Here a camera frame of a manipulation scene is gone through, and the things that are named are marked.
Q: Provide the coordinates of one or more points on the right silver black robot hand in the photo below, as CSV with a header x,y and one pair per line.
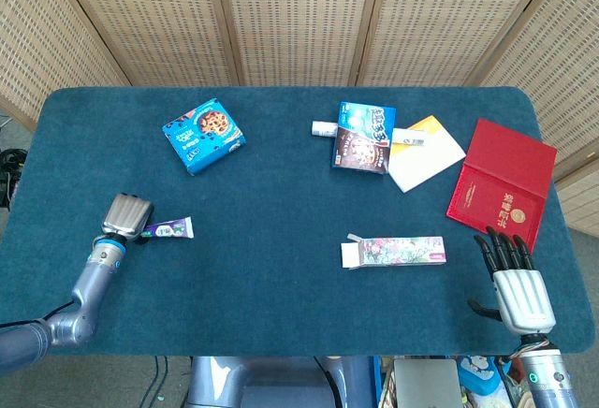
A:
x,y
521,300

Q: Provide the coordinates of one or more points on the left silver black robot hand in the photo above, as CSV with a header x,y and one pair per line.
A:
x,y
124,214

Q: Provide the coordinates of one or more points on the purple toothpaste tube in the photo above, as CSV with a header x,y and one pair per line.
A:
x,y
173,228

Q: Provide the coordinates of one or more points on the floral toothpaste carton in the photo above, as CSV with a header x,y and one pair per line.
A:
x,y
402,251

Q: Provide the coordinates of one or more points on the blue and brown cookie box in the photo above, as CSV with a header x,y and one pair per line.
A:
x,y
362,146

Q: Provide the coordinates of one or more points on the blue plastic item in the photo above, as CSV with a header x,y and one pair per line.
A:
x,y
479,375

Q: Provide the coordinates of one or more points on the red certificate folder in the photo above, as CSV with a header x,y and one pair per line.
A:
x,y
496,183

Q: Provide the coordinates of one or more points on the black equipment on floor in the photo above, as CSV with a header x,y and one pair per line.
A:
x,y
9,174

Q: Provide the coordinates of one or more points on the grey laptop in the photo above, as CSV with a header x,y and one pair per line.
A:
x,y
426,384

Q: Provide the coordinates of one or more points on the white yellow paper pad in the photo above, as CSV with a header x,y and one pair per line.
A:
x,y
426,164

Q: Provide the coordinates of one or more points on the teal table cloth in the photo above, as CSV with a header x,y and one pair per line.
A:
x,y
281,295

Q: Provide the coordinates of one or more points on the blue-grey robot torso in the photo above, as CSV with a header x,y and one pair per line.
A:
x,y
262,380

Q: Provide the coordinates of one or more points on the white tube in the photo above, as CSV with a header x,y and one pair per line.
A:
x,y
323,128

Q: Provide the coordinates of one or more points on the woven bamboo folding screen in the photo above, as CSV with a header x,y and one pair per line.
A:
x,y
299,15

